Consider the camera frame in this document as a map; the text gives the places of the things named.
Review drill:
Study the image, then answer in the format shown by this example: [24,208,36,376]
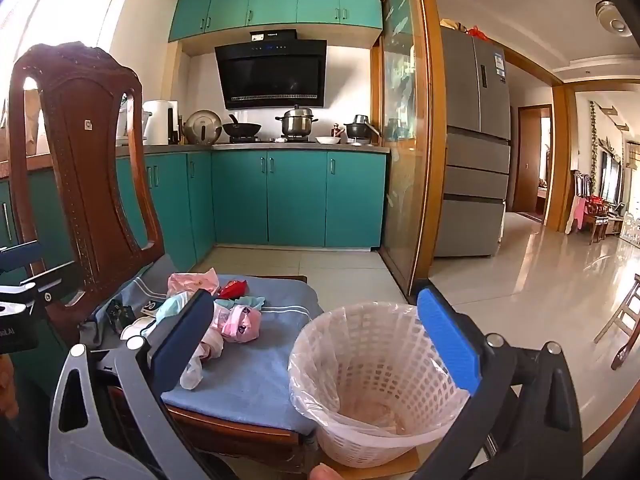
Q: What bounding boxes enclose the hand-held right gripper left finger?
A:
[47,289,217,480]

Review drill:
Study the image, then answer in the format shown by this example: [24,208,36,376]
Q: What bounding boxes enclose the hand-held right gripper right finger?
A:
[410,287,584,480]

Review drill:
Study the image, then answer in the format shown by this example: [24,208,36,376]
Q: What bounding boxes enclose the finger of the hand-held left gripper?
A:
[22,260,86,306]
[0,241,42,275]

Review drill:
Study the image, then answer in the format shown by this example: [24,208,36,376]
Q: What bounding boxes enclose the white plastic bag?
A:
[180,330,227,391]

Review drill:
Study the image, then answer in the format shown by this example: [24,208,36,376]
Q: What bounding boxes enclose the pink plastic wrapper bag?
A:
[167,270,221,298]

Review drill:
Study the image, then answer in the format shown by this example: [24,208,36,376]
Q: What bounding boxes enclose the pink printed packet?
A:
[214,305,262,345]

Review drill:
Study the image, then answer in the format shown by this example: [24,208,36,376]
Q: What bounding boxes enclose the dark green wrapper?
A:
[106,299,136,333]

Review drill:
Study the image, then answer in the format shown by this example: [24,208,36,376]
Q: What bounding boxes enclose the red foil wrapper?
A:
[218,280,249,300]

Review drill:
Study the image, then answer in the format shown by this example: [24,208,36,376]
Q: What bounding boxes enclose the white plastic mesh basket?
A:
[289,301,471,470]

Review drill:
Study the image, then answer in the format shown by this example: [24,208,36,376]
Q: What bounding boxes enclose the clear plastic liner bag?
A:
[287,301,471,441]

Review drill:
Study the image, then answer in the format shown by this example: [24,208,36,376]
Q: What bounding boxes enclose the person's left hand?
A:
[0,357,20,420]

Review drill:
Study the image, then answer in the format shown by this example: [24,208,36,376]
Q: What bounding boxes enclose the person's right hand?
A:
[310,462,347,480]

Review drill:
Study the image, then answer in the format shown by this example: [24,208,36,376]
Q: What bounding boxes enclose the grey cloth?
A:
[77,305,121,353]

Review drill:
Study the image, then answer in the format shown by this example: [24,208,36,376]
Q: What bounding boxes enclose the carved wooden chair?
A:
[9,42,321,478]

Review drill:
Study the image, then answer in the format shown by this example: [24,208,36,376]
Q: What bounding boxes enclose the low wooden stool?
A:
[320,447,423,478]

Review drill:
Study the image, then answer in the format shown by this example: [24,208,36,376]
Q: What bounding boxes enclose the white dish rack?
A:
[116,105,151,147]

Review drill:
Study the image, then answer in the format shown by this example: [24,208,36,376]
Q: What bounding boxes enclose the grey refrigerator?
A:
[434,27,512,259]

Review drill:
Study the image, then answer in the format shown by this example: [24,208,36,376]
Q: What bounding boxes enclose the brown wooden door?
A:
[514,105,553,222]

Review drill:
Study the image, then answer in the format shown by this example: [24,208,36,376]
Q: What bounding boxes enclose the white kitchen appliance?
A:
[142,100,179,146]

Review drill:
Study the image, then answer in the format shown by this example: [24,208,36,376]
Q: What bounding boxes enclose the dark wooden armchairs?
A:
[572,170,612,246]

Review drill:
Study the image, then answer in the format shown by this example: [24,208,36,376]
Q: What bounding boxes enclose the grey countertop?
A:
[0,142,391,181]

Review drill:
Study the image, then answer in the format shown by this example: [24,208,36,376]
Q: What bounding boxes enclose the wood framed glass sliding door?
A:
[371,0,447,306]

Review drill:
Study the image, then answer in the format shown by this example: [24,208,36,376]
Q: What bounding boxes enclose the round metal pan lid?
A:
[182,110,223,145]

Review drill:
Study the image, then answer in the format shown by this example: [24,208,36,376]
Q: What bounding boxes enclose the black wok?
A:
[221,115,262,142]

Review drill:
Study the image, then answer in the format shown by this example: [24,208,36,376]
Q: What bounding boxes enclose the black pot with lid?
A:
[345,115,382,143]

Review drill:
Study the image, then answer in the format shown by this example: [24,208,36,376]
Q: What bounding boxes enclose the green vine decoration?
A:
[589,101,600,196]

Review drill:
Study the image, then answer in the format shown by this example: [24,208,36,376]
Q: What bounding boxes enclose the bright window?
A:
[0,0,132,161]

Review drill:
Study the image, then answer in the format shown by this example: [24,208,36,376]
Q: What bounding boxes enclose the steel pot with lid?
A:
[275,105,319,140]

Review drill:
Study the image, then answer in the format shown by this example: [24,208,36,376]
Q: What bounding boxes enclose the black range hood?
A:
[215,29,328,110]

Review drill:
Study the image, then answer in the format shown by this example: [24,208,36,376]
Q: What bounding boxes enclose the teal upper cabinets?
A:
[168,0,383,43]

